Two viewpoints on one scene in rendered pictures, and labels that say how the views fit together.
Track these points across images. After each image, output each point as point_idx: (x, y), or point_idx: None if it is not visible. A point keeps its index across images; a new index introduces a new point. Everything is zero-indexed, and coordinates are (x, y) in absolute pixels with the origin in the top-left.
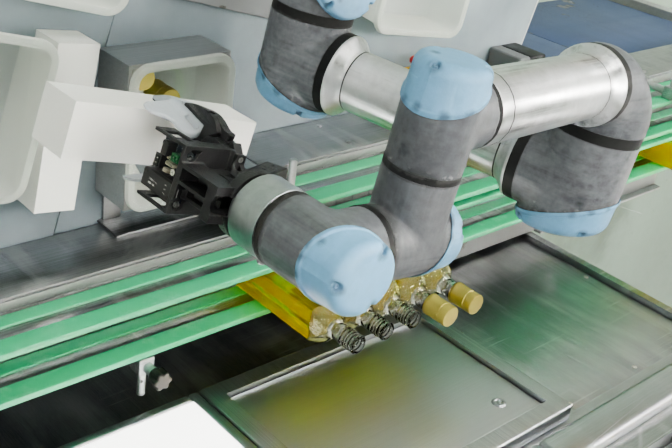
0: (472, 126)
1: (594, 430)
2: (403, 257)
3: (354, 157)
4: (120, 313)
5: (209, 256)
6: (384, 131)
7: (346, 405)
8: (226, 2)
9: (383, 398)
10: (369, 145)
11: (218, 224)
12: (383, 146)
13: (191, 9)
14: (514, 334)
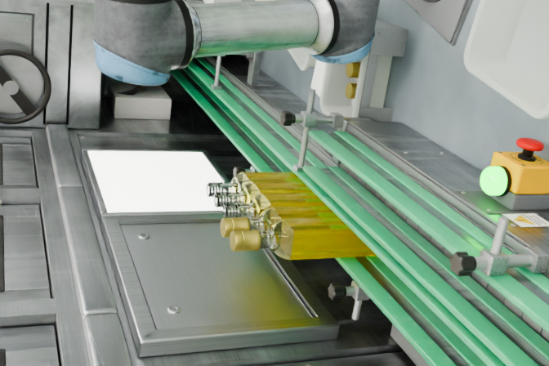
0: None
1: (104, 344)
2: None
3: (390, 159)
4: (255, 127)
5: (311, 155)
6: (438, 171)
7: (213, 251)
8: (417, 7)
9: (212, 266)
10: (403, 159)
11: None
12: (410, 169)
13: (408, 8)
14: None
